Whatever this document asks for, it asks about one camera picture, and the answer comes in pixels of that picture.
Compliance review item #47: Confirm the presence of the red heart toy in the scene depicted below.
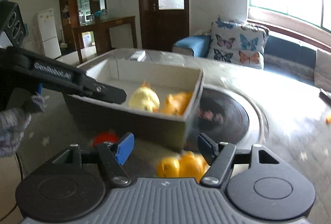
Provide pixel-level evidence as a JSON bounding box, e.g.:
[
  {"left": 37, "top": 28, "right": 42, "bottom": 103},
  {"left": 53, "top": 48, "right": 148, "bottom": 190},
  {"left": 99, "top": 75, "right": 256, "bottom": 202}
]
[{"left": 92, "top": 131, "right": 120, "bottom": 147}]

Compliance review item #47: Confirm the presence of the yellow bear toy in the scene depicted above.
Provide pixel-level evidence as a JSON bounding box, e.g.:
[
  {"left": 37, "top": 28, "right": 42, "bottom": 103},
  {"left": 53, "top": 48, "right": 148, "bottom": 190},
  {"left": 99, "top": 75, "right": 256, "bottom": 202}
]
[{"left": 156, "top": 151, "right": 210, "bottom": 183}]

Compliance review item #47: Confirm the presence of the yellow plush chick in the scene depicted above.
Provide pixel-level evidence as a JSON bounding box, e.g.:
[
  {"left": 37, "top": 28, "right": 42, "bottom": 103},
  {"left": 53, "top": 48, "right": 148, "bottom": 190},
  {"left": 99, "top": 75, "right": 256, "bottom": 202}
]
[{"left": 128, "top": 81, "right": 160, "bottom": 113}]

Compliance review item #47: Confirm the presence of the orange dinosaur toy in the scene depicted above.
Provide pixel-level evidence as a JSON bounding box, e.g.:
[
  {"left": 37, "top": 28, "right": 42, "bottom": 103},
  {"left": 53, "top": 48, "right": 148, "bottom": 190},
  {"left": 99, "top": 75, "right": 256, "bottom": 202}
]
[{"left": 161, "top": 92, "right": 193, "bottom": 116}]

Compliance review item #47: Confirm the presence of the grey gloved left hand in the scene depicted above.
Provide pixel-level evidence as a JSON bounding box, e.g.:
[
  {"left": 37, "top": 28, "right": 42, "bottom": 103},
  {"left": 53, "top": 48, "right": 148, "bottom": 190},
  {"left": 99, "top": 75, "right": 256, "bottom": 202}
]
[{"left": 1, "top": 94, "right": 45, "bottom": 157}]

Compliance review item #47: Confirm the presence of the round black induction cooker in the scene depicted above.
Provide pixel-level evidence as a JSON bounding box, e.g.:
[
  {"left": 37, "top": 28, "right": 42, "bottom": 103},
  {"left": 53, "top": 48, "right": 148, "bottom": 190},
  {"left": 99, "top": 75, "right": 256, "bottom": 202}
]
[{"left": 184, "top": 85, "right": 269, "bottom": 152}]

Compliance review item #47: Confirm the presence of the silver remote control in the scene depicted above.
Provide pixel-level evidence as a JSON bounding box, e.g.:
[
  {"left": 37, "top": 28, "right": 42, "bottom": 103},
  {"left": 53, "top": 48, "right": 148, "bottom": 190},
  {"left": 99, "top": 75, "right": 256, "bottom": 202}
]
[{"left": 129, "top": 50, "right": 146, "bottom": 62}]

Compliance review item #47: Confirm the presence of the white refrigerator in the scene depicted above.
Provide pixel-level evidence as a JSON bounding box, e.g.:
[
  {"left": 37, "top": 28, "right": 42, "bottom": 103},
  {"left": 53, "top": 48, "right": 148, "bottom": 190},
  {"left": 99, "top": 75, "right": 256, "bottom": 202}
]
[{"left": 36, "top": 8, "right": 61, "bottom": 59}]

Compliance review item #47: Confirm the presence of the dark wooden console table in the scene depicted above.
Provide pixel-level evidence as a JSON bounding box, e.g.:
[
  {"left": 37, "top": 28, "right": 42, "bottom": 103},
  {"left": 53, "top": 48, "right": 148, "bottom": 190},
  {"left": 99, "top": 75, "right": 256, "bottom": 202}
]
[{"left": 71, "top": 16, "right": 137, "bottom": 64}]

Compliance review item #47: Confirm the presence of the grey cardboard storage box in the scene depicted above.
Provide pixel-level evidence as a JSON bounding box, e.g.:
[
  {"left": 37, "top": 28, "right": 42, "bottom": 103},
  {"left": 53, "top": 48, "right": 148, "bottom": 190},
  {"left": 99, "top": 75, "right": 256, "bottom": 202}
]
[{"left": 64, "top": 58, "right": 204, "bottom": 151}]

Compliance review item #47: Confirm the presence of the wooden display shelf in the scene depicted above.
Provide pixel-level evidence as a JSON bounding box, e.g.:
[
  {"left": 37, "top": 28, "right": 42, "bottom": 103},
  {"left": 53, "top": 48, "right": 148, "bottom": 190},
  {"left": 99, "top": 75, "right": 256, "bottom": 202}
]
[{"left": 59, "top": 0, "right": 107, "bottom": 54}]

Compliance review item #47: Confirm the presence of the butterfly print pillow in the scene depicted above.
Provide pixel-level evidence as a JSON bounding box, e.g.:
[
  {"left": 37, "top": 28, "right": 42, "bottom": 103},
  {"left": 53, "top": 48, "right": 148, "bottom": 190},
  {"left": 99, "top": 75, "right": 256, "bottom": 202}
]
[{"left": 207, "top": 19, "right": 269, "bottom": 69}]

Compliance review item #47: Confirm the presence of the blue sofa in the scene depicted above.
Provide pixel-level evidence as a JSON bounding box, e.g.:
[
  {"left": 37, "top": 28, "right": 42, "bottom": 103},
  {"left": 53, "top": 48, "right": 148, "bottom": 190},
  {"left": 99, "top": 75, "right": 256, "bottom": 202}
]
[{"left": 172, "top": 32, "right": 317, "bottom": 84}]

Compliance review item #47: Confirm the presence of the grey white cushion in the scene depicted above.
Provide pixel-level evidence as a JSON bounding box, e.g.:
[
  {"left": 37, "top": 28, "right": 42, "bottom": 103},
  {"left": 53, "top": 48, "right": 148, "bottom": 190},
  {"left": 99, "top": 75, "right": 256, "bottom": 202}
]
[{"left": 314, "top": 49, "right": 331, "bottom": 92}]

